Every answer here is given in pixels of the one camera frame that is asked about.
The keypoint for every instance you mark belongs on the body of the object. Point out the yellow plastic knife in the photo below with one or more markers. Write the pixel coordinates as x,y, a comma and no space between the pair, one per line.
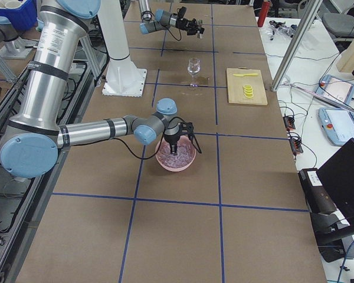
245,74

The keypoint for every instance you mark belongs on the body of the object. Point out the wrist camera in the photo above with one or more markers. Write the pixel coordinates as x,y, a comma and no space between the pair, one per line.
181,12

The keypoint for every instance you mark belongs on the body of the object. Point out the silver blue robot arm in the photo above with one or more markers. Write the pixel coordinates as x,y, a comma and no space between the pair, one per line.
163,20
32,139

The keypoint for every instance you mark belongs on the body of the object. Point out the aluminium frame post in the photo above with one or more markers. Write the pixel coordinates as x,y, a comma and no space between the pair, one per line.
303,26

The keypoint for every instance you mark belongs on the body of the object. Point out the black box device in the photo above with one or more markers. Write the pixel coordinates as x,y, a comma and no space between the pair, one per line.
317,197

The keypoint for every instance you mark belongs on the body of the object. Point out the clear wine glass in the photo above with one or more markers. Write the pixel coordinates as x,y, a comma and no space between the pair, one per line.
193,69

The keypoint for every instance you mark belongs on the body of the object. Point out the black laptop monitor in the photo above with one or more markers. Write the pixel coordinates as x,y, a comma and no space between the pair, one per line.
337,177

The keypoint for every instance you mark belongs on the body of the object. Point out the blue teach pendant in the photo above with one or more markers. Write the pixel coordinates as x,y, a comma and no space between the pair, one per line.
337,124
336,89

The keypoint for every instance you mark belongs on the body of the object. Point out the grey office chair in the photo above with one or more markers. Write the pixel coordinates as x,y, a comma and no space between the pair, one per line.
340,25

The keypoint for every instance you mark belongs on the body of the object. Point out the steel double jigger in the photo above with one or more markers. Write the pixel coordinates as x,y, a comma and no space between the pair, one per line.
200,29

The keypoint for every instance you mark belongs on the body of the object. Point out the blue storage bin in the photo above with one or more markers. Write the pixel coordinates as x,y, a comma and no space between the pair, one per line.
22,18

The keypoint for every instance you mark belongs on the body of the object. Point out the far blue teach pendant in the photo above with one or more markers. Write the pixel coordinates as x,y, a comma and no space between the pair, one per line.
336,89

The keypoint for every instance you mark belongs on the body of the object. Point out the bamboo cutting board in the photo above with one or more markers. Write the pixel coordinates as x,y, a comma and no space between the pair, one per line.
235,87

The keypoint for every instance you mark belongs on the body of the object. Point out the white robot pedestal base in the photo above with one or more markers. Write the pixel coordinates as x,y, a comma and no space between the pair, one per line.
123,78

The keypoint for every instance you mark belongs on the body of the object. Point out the pink plastic bowl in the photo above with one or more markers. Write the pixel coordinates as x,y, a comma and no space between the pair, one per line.
182,139

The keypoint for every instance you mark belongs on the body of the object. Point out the clear ice cube pile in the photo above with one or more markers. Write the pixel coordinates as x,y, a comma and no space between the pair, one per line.
185,155

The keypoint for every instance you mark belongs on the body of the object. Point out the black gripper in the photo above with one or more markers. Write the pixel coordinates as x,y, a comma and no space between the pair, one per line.
171,139
186,23

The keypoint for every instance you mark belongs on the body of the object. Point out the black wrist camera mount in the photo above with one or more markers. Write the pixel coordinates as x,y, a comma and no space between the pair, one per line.
187,129

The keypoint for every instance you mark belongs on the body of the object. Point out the near blue teach pendant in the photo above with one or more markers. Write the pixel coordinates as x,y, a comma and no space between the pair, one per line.
337,124

